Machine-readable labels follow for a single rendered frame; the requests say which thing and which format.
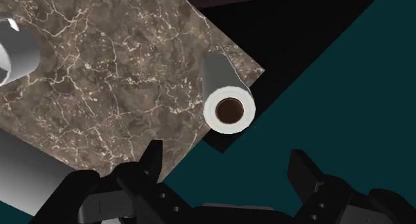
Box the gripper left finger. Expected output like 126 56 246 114
29 139 193 224

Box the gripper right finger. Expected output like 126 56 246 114
287 149 416 224

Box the white paper roll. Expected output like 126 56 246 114
201 52 257 135
0 17 42 87

